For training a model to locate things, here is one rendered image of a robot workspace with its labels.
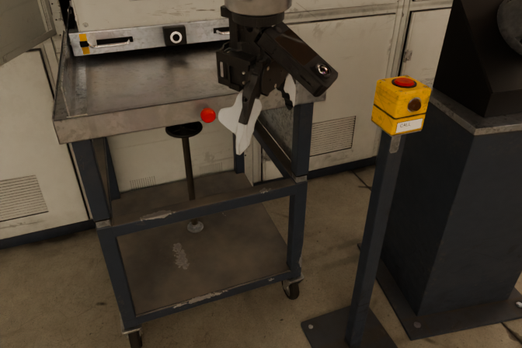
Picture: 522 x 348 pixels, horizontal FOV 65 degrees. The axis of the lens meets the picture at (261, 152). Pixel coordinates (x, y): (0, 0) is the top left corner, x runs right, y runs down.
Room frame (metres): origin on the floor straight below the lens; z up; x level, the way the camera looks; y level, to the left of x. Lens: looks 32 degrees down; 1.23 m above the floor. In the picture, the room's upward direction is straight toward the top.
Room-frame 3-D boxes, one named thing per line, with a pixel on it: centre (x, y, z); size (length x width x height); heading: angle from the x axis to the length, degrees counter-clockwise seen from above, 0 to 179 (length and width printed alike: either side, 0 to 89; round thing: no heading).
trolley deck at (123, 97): (1.15, 0.25, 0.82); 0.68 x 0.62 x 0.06; 20
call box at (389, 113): (0.79, -0.29, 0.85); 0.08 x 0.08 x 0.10; 20
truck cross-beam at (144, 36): (1.17, 0.25, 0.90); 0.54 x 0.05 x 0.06; 111
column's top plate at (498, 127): (1.06, -0.67, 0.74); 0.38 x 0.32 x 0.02; 102
